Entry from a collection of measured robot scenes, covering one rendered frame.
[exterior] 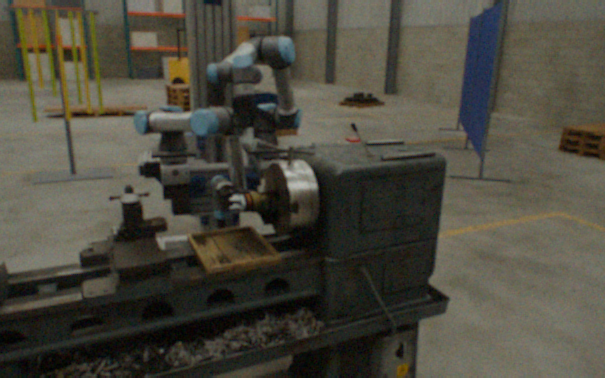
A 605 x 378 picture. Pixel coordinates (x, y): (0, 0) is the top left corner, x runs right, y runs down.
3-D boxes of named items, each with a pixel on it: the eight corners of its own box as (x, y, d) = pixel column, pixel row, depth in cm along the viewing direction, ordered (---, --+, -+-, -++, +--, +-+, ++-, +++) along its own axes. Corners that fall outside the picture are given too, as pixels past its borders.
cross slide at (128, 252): (149, 230, 203) (149, 220, 201) (166, 272, 166) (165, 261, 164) (108, 235, 196) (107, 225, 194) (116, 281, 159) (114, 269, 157)
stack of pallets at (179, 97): (213, 112, 1201) (212, 83, 1180) (229, 116, 1135) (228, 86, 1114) (165, 115, 1130) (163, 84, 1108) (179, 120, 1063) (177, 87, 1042)
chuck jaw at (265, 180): (279, 193, 202) (274, 167, 205) (283, 189, 198) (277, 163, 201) (255, 195, 198) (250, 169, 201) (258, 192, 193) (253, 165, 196)
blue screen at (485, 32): (438, 129, 1031) (450, 16, 962) (476, 131, 1014) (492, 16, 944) (449, 177, 648) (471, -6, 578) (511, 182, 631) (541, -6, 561)
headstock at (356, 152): (385, 207, 257) (390, 137, 246) (444, 239, 216) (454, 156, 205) (285, 221, 233) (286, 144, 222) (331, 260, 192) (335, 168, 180)
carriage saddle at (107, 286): (155, 241, 205) (154, 229, 204) (174, 291, 165) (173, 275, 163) (80, 252, 193) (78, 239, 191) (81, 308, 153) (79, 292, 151)
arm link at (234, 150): (228, 105, 225) (239, 203, 236) (212, 107, 216) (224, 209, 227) (246, 104, 218) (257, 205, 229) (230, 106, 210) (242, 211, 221)
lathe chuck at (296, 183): (279, 209, 222) (285, 148, 207) (306, 247, 197) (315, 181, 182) (261, 212, 218) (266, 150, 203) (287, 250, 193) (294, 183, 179)
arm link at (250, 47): (243, 33, 228) (203, 61, 187) (265, 34, 225) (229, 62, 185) (245, 57, 234) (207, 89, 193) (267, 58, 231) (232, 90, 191)
